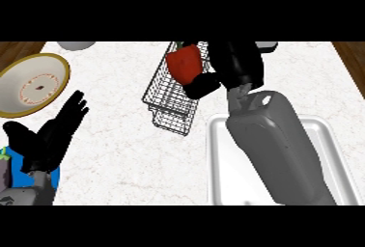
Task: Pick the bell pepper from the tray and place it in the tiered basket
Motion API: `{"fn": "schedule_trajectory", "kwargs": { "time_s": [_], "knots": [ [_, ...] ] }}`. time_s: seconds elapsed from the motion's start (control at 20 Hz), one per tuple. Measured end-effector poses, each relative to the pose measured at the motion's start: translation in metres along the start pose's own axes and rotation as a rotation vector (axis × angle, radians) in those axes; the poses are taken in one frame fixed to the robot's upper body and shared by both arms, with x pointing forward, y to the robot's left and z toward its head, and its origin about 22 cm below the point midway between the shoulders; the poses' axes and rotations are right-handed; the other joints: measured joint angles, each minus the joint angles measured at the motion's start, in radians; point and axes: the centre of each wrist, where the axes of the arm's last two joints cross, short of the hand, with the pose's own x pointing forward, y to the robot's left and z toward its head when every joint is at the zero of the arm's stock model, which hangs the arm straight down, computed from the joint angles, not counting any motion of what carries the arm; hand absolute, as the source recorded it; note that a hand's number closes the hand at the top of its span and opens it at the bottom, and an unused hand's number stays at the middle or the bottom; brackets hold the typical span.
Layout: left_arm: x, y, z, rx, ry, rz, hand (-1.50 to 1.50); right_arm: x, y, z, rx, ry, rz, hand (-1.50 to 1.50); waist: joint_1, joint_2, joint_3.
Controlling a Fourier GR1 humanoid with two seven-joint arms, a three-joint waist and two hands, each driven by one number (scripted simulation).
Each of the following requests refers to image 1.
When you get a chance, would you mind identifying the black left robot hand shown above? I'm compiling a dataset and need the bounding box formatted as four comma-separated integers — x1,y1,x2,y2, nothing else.
1,90,91,175

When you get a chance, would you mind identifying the white bowl with gold rim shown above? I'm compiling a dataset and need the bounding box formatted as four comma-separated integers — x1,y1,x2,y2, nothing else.
0,52,71,120

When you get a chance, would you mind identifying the white rectangular tray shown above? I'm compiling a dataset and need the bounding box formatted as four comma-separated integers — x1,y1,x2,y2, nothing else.
205,113,362,206

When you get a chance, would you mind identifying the black wire tiered basket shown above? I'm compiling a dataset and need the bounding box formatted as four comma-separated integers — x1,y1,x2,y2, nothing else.
140,41,214,137

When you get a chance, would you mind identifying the blue placemat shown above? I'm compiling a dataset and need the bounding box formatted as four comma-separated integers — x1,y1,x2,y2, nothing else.
0,146,60,193

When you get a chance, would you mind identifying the purple eggplant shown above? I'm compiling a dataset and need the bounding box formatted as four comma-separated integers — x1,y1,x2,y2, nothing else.
0,153,15,192

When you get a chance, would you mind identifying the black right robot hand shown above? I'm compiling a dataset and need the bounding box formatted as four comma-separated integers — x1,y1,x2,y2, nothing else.
182,41,264,100

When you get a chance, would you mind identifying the pale grey appliance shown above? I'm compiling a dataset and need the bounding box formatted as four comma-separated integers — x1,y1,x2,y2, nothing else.
254,41,279,54

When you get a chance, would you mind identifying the red bell pepper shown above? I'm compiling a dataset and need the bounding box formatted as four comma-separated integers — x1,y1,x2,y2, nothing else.
164,43,205,87

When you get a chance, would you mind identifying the grey round bowl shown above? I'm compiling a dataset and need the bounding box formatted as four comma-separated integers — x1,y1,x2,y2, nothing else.
56,41,97,52

